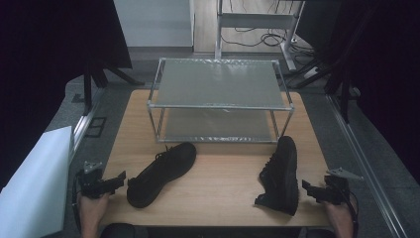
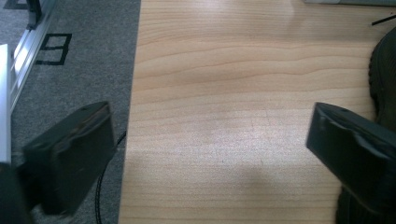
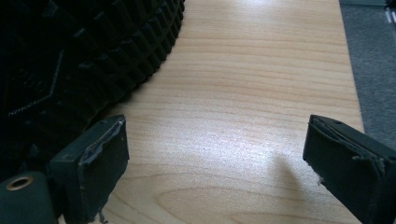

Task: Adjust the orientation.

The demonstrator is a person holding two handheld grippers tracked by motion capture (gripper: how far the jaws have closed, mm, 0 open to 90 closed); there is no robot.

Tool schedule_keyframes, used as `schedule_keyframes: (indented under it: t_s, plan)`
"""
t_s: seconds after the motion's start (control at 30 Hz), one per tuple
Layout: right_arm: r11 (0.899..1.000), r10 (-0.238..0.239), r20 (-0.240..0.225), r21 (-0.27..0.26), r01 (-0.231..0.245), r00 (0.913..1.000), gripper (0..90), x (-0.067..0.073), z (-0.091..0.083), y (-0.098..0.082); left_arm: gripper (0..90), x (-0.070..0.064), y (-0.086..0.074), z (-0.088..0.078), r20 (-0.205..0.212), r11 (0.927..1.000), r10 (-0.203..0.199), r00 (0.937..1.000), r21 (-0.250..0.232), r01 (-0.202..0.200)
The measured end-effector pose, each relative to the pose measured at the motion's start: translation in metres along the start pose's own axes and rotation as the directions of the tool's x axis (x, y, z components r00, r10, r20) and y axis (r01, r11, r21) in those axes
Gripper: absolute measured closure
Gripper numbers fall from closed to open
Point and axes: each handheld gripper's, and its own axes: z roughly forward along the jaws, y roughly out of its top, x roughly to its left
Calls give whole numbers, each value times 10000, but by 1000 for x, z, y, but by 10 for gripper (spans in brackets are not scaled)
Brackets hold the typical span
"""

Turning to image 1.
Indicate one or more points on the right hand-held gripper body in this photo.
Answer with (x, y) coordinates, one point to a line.
(336, 190)

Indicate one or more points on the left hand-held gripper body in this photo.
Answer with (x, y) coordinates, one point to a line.
(92, 184)

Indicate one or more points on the black lace-up shoe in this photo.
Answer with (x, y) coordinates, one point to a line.
(161, 175)
(282, 175)

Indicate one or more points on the grey metal shoe rack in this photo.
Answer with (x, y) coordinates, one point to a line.
(218, 82)

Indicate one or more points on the person's right hand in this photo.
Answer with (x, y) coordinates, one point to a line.
(340, 213)

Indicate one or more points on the person's left hand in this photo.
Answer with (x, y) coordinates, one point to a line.
(92, 210)

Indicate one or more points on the person's dark trouser leg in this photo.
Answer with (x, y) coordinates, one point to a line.
(124, 231)

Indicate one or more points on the white board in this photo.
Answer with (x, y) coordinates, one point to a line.
(33, 185)

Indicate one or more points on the black metal stand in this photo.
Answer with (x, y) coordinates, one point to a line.
(343, 92)
(88, 86)

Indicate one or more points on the black curtain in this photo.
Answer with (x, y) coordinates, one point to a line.
(383, 66)
(49, 66)

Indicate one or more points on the white cabinet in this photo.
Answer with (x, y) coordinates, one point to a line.
(153, 23)

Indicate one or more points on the aluminium rail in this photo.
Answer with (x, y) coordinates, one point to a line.
(363, 158)
(85, 119)

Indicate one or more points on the black floor socket frame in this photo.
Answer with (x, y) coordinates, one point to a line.
(96, 127)

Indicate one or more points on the white metal desk frame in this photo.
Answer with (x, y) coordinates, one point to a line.
(257, 20)

